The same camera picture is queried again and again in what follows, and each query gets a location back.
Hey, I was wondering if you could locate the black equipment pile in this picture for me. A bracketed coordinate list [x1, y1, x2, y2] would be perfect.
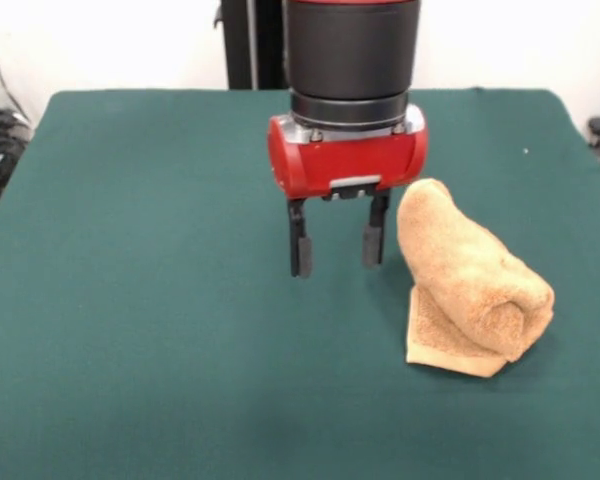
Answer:
[0, 107, 34, 207]

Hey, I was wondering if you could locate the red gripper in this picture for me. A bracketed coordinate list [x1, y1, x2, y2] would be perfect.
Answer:
[266, 104, 429, 279]

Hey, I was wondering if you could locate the dark green table cloth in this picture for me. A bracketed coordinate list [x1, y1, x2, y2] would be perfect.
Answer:
[0, 87, 600, 480]

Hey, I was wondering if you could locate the tan terry towel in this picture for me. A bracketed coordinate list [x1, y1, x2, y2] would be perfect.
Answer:
[396, 177, 556, 379]

